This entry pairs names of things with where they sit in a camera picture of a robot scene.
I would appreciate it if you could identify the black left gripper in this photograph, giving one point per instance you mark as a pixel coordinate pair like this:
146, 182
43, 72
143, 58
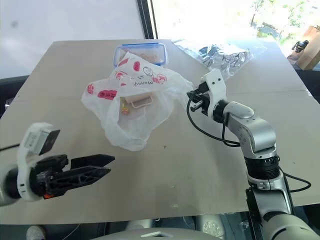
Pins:
53, 170

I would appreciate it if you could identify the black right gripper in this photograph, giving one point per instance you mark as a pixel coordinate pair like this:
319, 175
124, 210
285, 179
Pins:
205, 100

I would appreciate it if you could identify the white red-printed plastic bag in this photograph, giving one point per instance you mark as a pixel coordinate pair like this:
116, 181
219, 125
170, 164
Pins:
140, 122

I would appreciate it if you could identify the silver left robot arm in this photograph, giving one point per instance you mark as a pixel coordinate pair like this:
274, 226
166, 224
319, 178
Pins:
8, 185

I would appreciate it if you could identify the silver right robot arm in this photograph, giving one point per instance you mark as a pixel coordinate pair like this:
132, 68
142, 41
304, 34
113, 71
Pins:
260, 135

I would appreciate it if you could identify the clear plastic bag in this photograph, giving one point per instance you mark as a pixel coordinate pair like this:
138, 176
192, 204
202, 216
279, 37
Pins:
225, 58

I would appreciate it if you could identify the clear blue-rimmed storage container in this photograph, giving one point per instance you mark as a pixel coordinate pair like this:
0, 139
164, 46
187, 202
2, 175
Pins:
160, 53

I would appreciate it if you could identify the beige box inside bag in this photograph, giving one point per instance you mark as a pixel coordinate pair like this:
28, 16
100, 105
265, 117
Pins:
138, 98

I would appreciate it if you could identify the small orange yellow item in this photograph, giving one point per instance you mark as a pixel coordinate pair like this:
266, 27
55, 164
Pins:
124, 107

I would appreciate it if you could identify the white shoe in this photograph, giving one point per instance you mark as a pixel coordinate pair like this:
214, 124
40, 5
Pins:
36, 232

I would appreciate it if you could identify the black bottle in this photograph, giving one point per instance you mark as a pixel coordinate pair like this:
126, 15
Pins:
301, 46

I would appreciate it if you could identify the brown cardboard box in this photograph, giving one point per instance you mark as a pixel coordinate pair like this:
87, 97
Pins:
311, 47

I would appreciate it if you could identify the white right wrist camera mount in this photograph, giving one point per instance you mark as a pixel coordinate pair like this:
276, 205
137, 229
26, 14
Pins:
216, 86

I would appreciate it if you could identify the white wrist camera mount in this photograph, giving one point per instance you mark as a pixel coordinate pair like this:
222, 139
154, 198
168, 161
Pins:
30, 142
216, 86

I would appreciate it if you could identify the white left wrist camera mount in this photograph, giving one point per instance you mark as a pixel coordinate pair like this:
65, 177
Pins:
30, 142

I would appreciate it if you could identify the black window frame post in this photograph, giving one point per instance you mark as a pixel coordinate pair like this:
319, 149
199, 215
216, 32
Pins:
148, 18

